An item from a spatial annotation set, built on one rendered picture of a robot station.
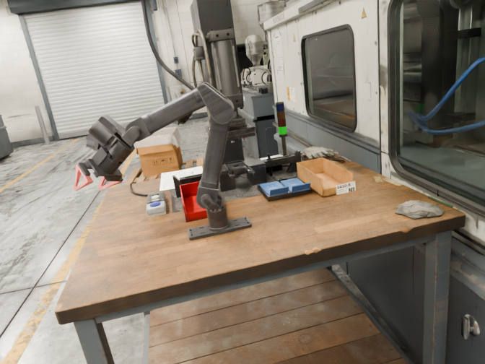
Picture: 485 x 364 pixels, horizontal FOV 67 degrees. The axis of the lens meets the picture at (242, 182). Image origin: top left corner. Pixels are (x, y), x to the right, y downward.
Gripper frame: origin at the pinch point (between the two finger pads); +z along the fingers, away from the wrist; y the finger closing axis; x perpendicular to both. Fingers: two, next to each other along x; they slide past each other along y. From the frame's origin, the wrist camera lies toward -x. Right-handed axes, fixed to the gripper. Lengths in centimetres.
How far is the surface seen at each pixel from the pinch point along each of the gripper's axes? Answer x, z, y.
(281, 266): 55, -31, -7
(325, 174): 36, -48, -68
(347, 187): 47, -53, -50
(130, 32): -665, 150, -676
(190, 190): 8.2, -7.0, -42.5
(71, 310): 32.5, 7.1, 21.1
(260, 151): -82, 27, -355
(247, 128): 4, -40, -49
